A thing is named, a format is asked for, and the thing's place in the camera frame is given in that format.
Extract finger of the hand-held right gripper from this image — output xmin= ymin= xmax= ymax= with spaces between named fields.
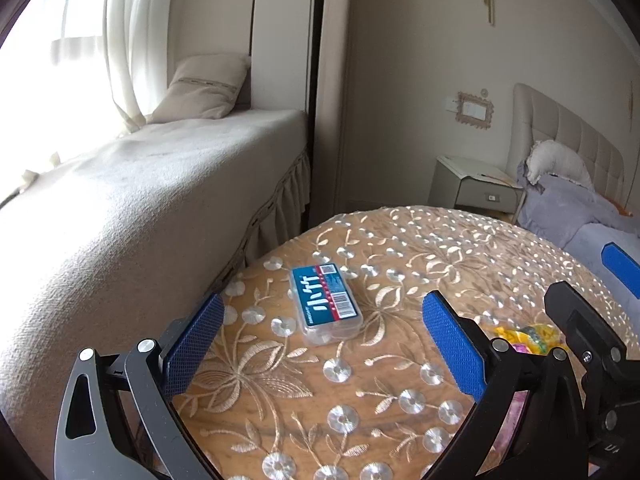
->
xmin=602 ymin=242 xmax=640 ymax=301
xmin=544 ymin=282 xmax=628 ymax=367

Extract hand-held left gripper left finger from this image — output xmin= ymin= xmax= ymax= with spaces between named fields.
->
xmin=54 ymin=292 xmax=225 ymax=480

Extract grey nightstand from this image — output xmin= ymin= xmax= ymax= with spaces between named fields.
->
xmin=429 ymin=155 xmax=526 ymax=213

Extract beige daybed with cover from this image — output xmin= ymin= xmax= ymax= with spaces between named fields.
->
xmin=0 ymin=108 xmax=312 ymax=461

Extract beige cushion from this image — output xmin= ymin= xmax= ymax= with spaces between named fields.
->
xmin=147 ymin=55 xmax=252 ymax=123

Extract beige tufted headboard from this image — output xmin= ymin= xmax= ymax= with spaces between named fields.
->
xmin=505 ymin=82 xmax=628 ymax=196

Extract framed wall switch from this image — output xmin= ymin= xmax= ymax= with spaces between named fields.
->
xmin=457 ymin=91 xmax=495 ymax=128

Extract white sheer curtain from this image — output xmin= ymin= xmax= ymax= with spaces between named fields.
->
xmin=50 ymin=0 xmax=173 ymax=133

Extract bed with lilac bedding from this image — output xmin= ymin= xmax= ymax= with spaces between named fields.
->
xmin=516 ymin=160 xmax=640 ymax=281

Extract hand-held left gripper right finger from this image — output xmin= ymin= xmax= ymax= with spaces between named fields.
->
xmin=421 ymin=290 xmax=593 ymax=480

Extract purple snack wrapper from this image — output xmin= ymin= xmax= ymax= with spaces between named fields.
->
xmin=492 ymin=342 xmax=533 ymax=461

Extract clear box with blue label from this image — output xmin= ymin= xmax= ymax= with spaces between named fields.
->
xmin=290 ymin=262 xmax=363 ymax=347

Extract white ruffled pillow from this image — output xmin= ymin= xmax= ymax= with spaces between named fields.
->
xmin=525 ymin=140 xmax=596 ymax=191

